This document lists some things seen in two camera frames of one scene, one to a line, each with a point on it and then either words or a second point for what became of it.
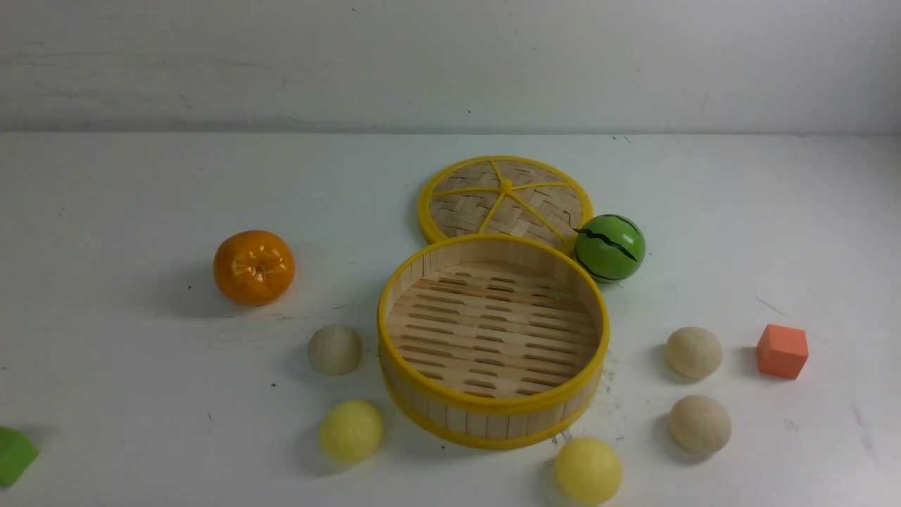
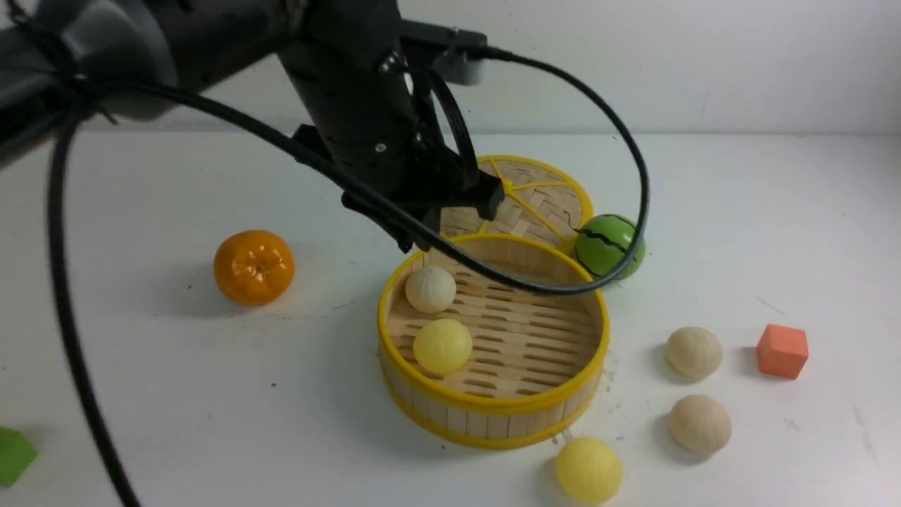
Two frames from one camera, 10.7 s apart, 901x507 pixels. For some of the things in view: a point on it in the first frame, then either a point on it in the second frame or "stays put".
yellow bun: x=350 y=430 → x=443 y=346
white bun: x=335 y=350 → x=431 y=289
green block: x=17 y=452 stays put
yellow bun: x=588 y=471 stays put
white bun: x=693 y=353 stays put
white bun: x=700 y=424 stays put
